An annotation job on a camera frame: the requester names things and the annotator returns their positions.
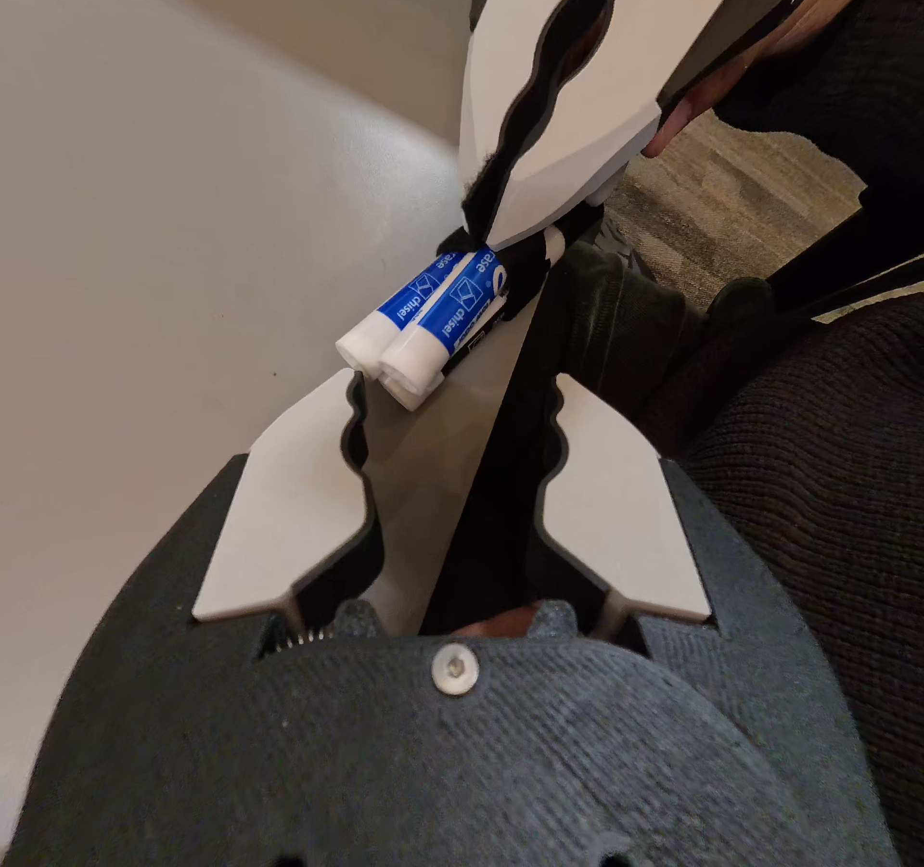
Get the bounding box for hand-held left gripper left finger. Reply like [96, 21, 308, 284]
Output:
[191, 368, 384, 628]

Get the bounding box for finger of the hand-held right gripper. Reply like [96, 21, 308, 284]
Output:
[473, 0, 766, 319]
[457, 0, 615, 233]

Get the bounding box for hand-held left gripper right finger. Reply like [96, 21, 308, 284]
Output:
[534, 373, 716, 643]

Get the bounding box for blue dry erase marker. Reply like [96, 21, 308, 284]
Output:
[377, 246, 512, 399]
[334, 250, 463, 381]

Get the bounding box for black dry erase marker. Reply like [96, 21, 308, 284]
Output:
[383, 290, 510, 413]

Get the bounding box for person's right forearm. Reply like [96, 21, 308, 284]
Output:
[711, 0, 924, 186]

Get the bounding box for person's right hand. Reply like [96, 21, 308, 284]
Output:
[641, 0, 895, 161]

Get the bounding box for person's dark green pants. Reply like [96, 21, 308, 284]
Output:
[530, 217, 777, 464]

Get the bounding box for person's black sweater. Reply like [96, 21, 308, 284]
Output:
[635, 297, 924, 867]

